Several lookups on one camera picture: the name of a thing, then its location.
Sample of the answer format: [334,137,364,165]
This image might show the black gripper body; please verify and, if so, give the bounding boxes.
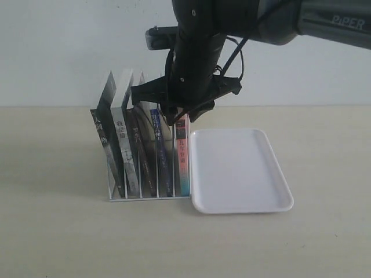
[131,43,241,114]

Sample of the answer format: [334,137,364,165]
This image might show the dark blue book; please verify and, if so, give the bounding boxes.
[150,108,173,197]

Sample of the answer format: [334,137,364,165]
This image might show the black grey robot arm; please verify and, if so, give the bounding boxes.
[131,1,370,125]

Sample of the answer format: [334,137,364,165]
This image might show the pink teal book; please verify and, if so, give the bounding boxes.
[175,115,190,196]

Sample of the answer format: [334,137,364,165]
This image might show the dark brown book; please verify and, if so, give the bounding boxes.
[125,104,157,197]

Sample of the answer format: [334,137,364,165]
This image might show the clear acrylic book rack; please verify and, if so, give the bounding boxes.
[107,113,191,202]

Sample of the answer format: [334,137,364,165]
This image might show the grey white book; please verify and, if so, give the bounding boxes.
[111,69,140,196]

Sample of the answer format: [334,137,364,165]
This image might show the black white leftmost book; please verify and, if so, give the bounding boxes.
[90,70,126,197]

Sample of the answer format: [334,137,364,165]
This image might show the white plastic tray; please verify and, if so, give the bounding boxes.
[190,128,294,214]

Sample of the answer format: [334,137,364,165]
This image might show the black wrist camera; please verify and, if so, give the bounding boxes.
[145,26,177,50]

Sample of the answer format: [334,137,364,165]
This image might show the black cable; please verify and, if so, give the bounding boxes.
[214,0,290,85]

